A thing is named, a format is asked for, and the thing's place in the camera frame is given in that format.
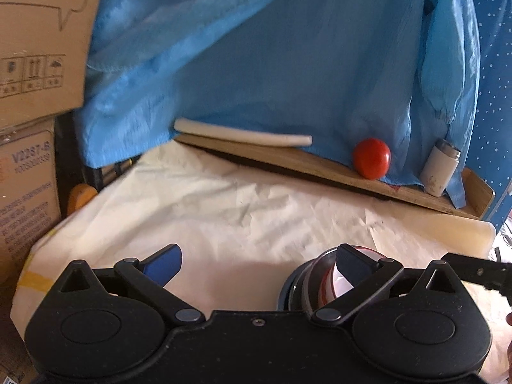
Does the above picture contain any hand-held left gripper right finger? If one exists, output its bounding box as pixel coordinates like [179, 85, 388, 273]
[311, 244, 461, 326]

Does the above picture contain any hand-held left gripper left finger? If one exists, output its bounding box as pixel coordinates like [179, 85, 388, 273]
[59, 243, 205, 326]

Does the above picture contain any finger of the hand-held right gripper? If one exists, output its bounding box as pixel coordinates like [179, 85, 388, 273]
[442, 252, 512, 295]

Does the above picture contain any white red-rimmed bowl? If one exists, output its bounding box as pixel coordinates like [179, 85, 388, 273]
[319, 246, 383, 297]

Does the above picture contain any large steel plate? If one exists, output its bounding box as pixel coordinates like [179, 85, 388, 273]
[275, 267, 316, 313]

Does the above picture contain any cream paper table cover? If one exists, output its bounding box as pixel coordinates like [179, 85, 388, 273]
[10, 141, 512, 381]

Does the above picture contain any wooden cutting board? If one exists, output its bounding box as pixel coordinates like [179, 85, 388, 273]
[174, 133, 496, 221]

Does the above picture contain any orange round object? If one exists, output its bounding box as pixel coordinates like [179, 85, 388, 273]
[67, 183, 99, 214]

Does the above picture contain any red tomato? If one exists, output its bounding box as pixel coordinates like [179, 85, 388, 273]
[352, 138, 392, 180]

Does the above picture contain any white thermos flask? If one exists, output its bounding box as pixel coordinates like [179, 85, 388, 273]
[419, 138, 462, 197]

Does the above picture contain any black crate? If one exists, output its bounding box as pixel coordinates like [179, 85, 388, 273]
[55, 109, 139, 209]

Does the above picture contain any white rolled sheet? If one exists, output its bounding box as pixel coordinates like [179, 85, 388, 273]
[174, 117, 313, 147]

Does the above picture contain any printed cardboard box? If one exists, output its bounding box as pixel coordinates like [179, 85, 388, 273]
[0, 117, 61, 285]

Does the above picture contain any blue polka-dot fabric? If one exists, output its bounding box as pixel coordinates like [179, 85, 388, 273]
[463, 0, 512, 225]

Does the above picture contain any light blue garment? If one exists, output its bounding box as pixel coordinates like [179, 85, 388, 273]
[77, 0, 481, 209]

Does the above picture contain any open cardboard box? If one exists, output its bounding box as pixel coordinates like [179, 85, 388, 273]
[0, 0, 111, 129]

